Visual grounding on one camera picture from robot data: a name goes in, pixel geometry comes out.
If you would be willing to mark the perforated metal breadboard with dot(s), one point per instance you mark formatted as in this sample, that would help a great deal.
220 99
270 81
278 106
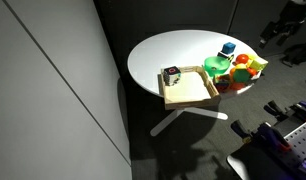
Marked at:
301 136

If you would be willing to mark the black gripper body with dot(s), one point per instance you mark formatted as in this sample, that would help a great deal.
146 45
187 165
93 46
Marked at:
289 23

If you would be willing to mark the orange fruit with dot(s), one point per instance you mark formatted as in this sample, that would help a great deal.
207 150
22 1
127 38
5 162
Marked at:
231 71

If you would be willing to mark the orange block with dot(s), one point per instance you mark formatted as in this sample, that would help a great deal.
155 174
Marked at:
237 86

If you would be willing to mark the black white checkered cube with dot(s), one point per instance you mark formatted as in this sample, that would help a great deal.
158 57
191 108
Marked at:
224 56

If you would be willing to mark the black work platform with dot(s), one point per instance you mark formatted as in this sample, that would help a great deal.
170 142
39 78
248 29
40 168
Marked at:
246 163

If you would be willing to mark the green plastic bowl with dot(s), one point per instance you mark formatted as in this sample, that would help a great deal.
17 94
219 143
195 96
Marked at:
215 65

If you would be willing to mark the dark cube with red top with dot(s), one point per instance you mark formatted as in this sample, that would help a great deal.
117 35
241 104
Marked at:
252 71

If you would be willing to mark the black white cube red letter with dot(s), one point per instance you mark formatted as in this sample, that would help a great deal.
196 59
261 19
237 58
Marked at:
173 76

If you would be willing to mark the yellow green pink cube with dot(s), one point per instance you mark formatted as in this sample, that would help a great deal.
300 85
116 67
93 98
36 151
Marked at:
259 64

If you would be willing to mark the blue cube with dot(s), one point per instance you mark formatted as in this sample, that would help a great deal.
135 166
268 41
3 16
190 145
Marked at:
228 48

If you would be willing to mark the multicolour picture cube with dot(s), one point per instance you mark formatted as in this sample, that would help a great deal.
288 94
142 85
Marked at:
222 83

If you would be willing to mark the black bag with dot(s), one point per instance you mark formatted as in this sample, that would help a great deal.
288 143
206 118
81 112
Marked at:
298 53

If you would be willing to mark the white table base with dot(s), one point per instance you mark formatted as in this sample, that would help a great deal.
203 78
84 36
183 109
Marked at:
209 114

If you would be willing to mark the wooden tray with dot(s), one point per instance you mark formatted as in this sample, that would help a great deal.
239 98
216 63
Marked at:
189 89

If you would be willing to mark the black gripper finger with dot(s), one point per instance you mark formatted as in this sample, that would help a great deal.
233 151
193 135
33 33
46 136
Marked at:
281 39
268 35

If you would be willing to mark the yellow lemon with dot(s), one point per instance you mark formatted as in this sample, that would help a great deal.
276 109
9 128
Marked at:
240 65

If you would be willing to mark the black clamp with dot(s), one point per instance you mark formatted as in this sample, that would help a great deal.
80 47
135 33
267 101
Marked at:
274 109
241 130

